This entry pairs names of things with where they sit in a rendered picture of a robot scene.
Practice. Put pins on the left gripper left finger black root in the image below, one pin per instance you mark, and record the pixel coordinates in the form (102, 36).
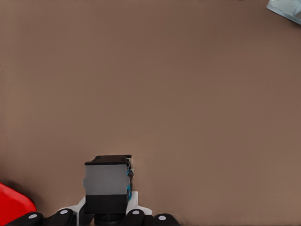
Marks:
(63, 216)

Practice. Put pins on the left gripper right finger black root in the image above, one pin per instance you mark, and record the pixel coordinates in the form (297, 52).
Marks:
(136, 215)

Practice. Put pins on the grey and black switch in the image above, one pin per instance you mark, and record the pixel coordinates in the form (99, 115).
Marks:
(105, 181)

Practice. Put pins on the red tray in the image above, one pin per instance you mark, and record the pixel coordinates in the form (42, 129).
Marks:
(14, 204)

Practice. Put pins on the silver frame post foot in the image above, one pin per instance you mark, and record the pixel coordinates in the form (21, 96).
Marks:
(285, 10)

